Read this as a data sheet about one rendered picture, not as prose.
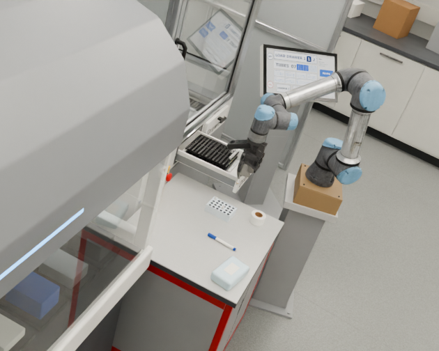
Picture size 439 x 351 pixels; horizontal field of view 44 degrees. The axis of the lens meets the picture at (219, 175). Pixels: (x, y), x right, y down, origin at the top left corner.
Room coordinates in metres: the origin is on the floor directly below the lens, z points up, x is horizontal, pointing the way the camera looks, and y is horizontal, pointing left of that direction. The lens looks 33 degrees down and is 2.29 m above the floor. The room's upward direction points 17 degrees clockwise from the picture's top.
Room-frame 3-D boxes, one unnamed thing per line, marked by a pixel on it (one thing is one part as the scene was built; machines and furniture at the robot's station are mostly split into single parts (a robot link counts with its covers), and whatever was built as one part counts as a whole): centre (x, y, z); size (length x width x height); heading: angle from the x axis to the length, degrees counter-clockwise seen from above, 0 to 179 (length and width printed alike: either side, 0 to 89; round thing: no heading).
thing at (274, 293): (2.44, -0.49, 0.38); 0.30 x 0.30 x 0.76; 0
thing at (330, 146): (2.43, -0.50, 1.03); 0.13 x 0.12 x 0.14; 29
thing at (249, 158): (2.06, -0.11, 1.11); 0.09 x 0.08 x 0.12; 74
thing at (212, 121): (2.67, 0.11, 0.87); 0.29 x 0.02 x 0.11; 166
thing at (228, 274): (1.65, -0.16, 0.78); 0.15 x 0.10 x 0.04; 154
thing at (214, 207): (2.05, -0.05, 0.78); 0.12 x 0.08 x 0.04; 74
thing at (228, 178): (2.34, 0.08, 0.86); 0.40 x 0.26 x 0.06; 76
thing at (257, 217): (2.07, -0.23, 0.78); 0.07 x 0.07 x 0.04
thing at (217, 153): (2.34, 0.07, 0.87); 0.22 x 0.18 x 0.06; 76
